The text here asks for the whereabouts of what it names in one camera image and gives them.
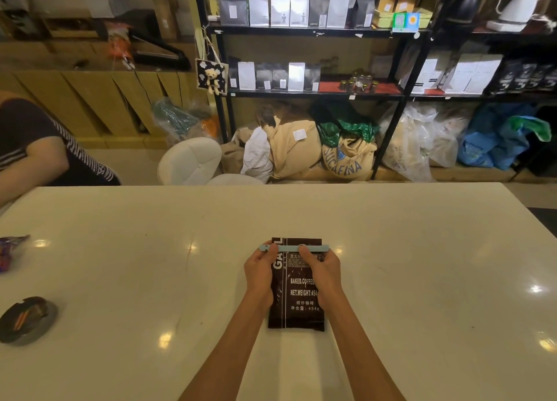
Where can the printed burlap coffee sack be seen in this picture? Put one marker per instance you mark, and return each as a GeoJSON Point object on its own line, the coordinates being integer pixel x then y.
{"type": "Point", "coordinates": [348, 157]}

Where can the white plastic bag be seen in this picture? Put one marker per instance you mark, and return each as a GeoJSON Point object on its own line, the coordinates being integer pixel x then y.
{"type": "Point", "coordinates": [256, 153]}

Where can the yellow green tin box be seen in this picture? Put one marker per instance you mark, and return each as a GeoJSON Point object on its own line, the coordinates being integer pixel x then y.
{"type": "Point", "coordinates": [402, 2]}

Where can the person's left thumb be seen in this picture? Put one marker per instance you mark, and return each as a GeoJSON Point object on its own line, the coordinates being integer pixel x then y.
{"type": "Point", "coordinates": [273, 253]}

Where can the purple snack packet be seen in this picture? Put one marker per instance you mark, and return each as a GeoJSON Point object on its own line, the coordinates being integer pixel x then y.
{"type": "Point", "coordinates": [11, 250]}

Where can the red shelf mat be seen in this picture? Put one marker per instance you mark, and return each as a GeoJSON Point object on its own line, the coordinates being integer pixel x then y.
{"type": "Point", "coordinates": [330, 86]}

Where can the group of small glass jars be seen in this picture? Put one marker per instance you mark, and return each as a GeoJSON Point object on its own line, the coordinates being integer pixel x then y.
{"type": "Point", "coordinates": [359, 83]}

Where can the person's right forearm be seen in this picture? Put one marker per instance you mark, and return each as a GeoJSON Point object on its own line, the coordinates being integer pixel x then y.
{"type": "Point", "coordinates": [361, 357]}

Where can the brown paper bag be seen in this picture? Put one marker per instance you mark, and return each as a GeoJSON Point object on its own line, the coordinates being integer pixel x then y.
{"type": "Point", "coordinates": [165, 16]}

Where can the black metal shelf unit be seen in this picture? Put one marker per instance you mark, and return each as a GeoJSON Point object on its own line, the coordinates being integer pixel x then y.
{"type": "Point", "coordinates": [313, 32]}

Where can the wooden counter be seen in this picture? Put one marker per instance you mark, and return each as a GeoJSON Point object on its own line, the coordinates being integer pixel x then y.
{"type": "Point", "coordinates": [87, 92]}

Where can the row of black pouches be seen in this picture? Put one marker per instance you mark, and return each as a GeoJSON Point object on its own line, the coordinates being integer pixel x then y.
{"type": "Point", "coordinates": [524, 76]}

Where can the person's left forearm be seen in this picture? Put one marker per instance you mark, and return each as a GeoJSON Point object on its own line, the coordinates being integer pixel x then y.
{"type": "Point", "coordinates": [226, 353]}

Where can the row of small grey pouches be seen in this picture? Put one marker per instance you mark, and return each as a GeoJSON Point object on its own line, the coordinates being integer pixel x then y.
{"type": "Point", "coordinates": [274, 76]}

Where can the beige burlap sack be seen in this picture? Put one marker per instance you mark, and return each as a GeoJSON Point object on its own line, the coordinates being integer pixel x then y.
{"type": "Point", "coordinates": [291, 146]}

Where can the person's left hand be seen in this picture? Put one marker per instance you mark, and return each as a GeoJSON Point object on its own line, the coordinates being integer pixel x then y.
{"type": "Point", "coordinates": [257, 274]}

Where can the dark brown coffee bag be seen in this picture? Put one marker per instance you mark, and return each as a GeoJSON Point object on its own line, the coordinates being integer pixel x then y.
{"type": "Point", "coordinates": [296, 300]}

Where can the clear plastic sack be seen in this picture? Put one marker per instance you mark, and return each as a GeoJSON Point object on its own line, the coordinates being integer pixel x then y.
{"type": "Point", "coordinates": [411, 139]}

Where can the row of grey white pouches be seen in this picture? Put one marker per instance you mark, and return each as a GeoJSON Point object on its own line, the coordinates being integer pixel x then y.
{"type": "Point", "coordinates": [296, 6]}

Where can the blue plastic bag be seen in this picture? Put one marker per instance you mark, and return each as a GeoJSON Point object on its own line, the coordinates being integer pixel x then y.
{"type": "Point", "coordinates": [496, 135]}

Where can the teal plastic bag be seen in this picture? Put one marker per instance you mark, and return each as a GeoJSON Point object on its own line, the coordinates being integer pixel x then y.
{"type": "Point", "coordinates": [176, 118]}

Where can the person's right hand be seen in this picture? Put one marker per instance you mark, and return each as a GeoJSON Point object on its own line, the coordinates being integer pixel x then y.
{"type": "Point", "coordinates": [325, 279]}

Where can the white round chair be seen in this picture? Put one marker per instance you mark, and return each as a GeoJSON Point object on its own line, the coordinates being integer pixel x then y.
{"type": "Point", "coordinates": [191, 161]}

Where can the black gooseneck kettle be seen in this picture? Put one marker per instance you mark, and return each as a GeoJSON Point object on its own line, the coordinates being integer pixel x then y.
{"type": "Point", "coordinates": [465, 0]}

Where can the light blue sealing clip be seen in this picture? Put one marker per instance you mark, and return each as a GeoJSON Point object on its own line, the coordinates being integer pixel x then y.
{"type": "Point", "coordinates": [289, 248]}

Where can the green plastic bag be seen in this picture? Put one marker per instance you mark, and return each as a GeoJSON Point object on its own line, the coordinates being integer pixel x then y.
{"type": "Point", "coordinates": [346, 124]}

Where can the dark round ashtray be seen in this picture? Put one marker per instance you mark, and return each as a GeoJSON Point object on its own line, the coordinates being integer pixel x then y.
{"type": "Point", "coordinates": [26, 320]}

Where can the person's right thumb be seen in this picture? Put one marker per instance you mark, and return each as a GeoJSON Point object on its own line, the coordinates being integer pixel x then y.
{"type": "Point", "coordinates": [306, 256]}

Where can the hanging teddy bear pouch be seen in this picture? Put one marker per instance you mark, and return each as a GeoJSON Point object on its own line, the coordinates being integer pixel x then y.
{"type": "Point", "coordinates": [211, 76]}

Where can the white gooseneck kettle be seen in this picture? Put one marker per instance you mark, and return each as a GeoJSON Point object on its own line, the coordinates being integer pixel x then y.
{"type": "Point", "coordinates": [518, 5]}

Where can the row of white boxes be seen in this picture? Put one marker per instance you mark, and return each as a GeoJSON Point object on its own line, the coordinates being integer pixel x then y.
{"type": "Point", "coordinates": [461, 72]}

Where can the black heat sealer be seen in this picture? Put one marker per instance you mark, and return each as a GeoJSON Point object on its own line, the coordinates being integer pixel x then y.
{"type": "Point", "coordinates": [154, 48]}

